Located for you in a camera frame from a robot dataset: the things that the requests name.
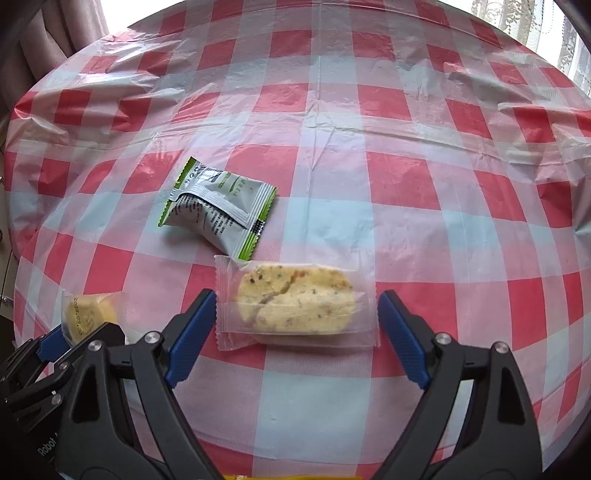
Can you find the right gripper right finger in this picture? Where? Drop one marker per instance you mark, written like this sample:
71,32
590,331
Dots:
499,438

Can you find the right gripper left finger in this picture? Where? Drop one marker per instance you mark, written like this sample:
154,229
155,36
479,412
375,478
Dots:
122,419

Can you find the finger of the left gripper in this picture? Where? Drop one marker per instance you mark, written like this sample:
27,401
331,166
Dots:
108,335
52,345

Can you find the clear yellow pastry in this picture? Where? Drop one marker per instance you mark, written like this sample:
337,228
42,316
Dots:
82,314

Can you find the yellow tofu snack packet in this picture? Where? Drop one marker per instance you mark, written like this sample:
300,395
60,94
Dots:
243,477

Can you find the clear biscuit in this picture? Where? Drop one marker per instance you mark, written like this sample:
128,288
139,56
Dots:
307,305

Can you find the green white snack packet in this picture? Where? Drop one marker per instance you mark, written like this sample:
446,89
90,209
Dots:
227,209

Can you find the red white checkered tablecloth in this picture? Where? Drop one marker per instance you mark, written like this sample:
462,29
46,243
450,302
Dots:
454,157

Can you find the mauve curtain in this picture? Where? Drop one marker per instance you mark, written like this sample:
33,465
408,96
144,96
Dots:
56,32

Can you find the white lace curtain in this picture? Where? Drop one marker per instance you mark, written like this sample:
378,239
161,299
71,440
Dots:
544,28

